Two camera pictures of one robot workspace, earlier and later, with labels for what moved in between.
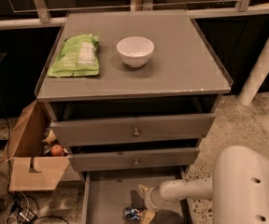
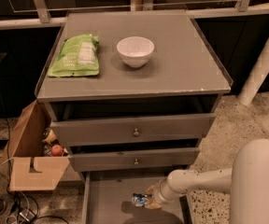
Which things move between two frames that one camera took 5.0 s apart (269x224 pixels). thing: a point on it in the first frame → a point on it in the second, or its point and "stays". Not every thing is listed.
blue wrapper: [134, 214] → [138, 200]
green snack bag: [77, 56] stays
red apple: [56, 150] stays
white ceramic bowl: [135, 51] stays
